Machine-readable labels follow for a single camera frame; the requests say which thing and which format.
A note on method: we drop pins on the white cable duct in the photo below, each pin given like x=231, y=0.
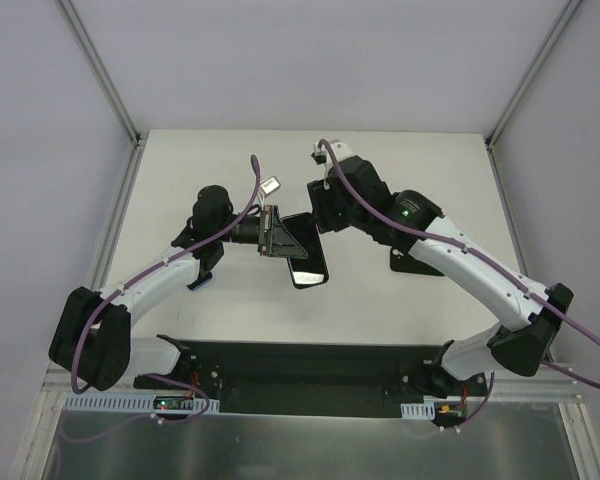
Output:
x=418, y=411
x=139, y=403

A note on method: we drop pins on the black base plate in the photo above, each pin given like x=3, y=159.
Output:
x=361, y=381

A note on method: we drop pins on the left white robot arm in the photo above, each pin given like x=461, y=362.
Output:
x=93, y=340

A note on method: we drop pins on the left white cable duct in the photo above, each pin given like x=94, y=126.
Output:
x=139, y=403

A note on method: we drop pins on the right white cable duct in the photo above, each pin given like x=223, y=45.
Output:
x=418, y=411

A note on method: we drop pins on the right aluminium frame post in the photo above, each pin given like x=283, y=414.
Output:
x=556, y=32

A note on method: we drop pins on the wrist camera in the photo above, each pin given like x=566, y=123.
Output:
x=269, y=186
x=328, y=150

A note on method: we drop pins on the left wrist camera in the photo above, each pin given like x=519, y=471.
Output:
x=269, y=186

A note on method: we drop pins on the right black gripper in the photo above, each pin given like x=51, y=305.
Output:
x=318, y=206

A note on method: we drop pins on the black phone case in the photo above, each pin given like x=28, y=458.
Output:
x=403, y=263

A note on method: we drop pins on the aluminium front rail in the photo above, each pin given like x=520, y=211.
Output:
x=546, y=387

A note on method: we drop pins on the left aluminium frame post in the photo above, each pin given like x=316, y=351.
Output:
x=89, y=50

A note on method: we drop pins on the aluminium frame post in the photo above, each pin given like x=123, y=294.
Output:
x=89, y=50
x=556, y=32

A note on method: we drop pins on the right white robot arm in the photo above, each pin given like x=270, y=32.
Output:
x=353, y=195

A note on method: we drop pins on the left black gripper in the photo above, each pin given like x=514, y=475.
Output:
x=268, y=233

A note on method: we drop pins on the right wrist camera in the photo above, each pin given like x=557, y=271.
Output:
x=328, y=150

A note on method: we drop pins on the black cased phone with ring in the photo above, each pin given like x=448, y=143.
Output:
x=311, y=271

